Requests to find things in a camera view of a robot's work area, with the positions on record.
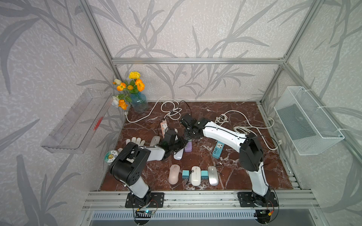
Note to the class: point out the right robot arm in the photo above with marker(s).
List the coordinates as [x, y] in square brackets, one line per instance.
[251, 153]

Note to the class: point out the orange power strip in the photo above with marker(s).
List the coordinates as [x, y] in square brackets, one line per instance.
[163, 126]

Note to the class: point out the teal power strip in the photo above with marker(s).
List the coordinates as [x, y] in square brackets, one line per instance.
[218, 150]

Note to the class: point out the teal usb charger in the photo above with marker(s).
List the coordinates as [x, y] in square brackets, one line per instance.
[204, 174]
[185, 174]

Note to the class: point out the clear plastic wall shelf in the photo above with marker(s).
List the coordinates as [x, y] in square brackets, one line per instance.
[75, 131]

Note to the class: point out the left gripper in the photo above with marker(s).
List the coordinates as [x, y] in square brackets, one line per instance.
[181, 141]

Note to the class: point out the grey wireless mouse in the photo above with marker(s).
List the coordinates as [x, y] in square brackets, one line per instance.
[155, 140]

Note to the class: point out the purple power strip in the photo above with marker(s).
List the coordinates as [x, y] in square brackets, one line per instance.
[188, 147]

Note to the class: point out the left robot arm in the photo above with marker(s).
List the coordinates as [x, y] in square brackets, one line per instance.
[131, 161]

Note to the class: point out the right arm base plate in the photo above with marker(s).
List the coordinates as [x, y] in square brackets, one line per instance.
[251, 199]

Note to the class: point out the white work glove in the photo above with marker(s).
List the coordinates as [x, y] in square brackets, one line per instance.
[136, 140]

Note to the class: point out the blue glass vase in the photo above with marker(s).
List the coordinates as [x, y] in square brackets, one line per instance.
[139, 102]

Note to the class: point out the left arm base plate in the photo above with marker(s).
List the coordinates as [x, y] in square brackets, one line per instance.
[151, 199]

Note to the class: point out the orange yellow artificial flowers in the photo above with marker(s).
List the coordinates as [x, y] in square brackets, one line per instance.
[125, 89]

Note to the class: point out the pink wireless mouse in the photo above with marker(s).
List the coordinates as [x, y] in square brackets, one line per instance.
[174, 174]

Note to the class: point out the silver wireless mouse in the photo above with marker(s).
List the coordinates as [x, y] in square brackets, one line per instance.
[213, 175]

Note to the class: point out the white wire mesh basket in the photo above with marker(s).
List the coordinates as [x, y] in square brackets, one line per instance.
[310, 129]

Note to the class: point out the lavender white wireless mouse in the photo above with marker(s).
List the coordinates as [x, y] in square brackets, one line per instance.
[178, 155]

